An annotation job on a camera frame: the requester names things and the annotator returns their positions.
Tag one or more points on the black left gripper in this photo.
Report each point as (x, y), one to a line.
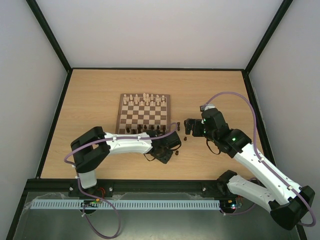
(165, 159)

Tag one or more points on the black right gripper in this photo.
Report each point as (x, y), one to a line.
(194, 127)

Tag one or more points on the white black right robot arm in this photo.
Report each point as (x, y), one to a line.
(285, 200)

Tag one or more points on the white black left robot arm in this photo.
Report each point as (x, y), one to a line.
(90, 149)

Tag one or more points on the wooden chess board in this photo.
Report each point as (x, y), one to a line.
(132, 115)

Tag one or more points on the white slotted cable duct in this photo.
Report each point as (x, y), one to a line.
(77, 204)

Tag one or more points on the black aluminium frame rail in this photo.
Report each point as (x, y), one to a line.
(107, 188)

